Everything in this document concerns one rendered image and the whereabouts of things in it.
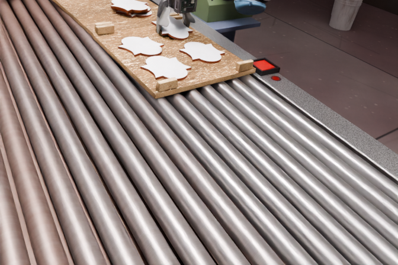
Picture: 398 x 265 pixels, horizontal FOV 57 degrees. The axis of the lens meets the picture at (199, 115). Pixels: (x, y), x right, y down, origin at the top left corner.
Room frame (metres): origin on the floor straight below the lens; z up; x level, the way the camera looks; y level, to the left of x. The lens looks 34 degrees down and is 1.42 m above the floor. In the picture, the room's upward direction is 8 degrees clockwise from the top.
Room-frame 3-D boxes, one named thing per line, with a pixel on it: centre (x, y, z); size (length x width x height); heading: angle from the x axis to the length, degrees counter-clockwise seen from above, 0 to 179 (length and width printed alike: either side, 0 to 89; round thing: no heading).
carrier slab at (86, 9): (1.38, 0.38, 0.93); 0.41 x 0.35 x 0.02; 41
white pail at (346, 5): (4.39, -1.54, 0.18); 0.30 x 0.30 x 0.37
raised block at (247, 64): (0.99, -0.12, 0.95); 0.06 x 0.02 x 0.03; 130
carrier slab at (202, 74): (1.06, 0.11, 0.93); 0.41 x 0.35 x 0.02; 40
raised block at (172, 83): (0.82, 0.09, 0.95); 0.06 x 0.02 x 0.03; 130
